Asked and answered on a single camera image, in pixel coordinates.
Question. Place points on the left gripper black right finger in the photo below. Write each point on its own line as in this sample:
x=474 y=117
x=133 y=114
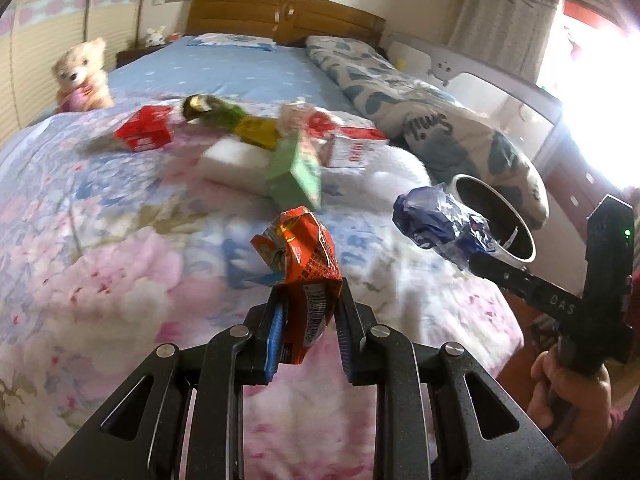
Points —
x=348 y=330

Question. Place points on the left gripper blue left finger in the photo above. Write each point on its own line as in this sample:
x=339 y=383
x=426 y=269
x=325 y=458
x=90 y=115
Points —
x=274 y=343

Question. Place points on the orange snack bag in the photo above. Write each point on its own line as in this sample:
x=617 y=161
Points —
x=301 y=255

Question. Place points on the blue plastic wrapper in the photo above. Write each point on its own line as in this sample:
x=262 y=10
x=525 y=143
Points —
x=433 y=219

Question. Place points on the green white carton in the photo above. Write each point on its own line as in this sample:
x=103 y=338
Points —
x=293 y=177

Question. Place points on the red white milk carton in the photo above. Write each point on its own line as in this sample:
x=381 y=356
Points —
x=350 y=147

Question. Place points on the white foam block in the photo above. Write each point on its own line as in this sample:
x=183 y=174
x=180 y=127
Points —
x=236 y=164

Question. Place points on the yellow snack bag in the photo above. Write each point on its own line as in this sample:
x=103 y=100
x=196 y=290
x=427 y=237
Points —
x=259 y=131

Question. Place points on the white red foam wrapper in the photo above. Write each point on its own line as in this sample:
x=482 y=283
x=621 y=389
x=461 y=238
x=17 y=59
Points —
x=303 y=117

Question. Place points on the green gold wrapper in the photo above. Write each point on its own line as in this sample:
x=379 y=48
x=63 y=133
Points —
x=212 y=111

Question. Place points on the red snack wrapper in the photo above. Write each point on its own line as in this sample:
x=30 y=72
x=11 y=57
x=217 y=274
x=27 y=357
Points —
x=147 y=129

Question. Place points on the white round trash bin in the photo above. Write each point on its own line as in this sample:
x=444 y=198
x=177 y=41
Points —
x=514 y=241

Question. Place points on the person's right hand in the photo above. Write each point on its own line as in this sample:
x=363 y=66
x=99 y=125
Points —
x=589 y=397

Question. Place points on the floral pink blanket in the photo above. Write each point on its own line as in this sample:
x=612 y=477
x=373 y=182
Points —
x=107 y=253

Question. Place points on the grey patterned duvet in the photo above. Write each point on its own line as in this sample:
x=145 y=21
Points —
x=446 y=136

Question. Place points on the blue white pillow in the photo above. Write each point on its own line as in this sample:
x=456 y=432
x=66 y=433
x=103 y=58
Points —
x=219 y=39

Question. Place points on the blue bed sheet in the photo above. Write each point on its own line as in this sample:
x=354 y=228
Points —
x=240 y=74

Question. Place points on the wooden headboard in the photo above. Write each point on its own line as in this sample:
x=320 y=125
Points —
x=286 y=22

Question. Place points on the cream teddy bear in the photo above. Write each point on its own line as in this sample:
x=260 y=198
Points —
x=82 y=80

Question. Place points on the grey curtain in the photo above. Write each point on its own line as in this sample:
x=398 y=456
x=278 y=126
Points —
x=509 y=34

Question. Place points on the white bunny plush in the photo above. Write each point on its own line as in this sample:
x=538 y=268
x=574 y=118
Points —
x=154 y=37

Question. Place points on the beige sliding wardrobe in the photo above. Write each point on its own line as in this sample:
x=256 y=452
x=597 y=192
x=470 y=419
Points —
x=35 y=33

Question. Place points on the grey mesh bed rail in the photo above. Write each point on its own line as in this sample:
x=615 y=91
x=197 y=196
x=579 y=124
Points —
x=531 y=116

